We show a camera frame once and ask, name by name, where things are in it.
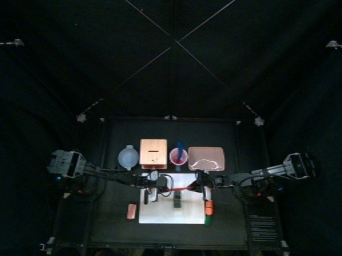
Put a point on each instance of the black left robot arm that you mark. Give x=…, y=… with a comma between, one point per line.
x=71, y=164

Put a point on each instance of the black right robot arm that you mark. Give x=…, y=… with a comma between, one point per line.
x=285, y=168

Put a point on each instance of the orange and green toy knife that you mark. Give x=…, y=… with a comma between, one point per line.
x=209, y=208

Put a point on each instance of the pink salmon toy sushi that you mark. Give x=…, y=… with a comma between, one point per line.
x=131, y=211

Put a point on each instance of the white cutting board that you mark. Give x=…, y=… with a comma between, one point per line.
x=187, y=210

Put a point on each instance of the wooden box with slot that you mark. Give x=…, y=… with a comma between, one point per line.
x=154, y=152

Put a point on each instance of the blue utensil in cup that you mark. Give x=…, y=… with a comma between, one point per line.
x=179, y=148

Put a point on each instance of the white printed label sheet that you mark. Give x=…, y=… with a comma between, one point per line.
x=263, y=228

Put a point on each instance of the silver frame clamp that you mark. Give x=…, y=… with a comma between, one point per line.
x=170, y=117
x=333, y=44
x=259, y=120
x=82, y=117

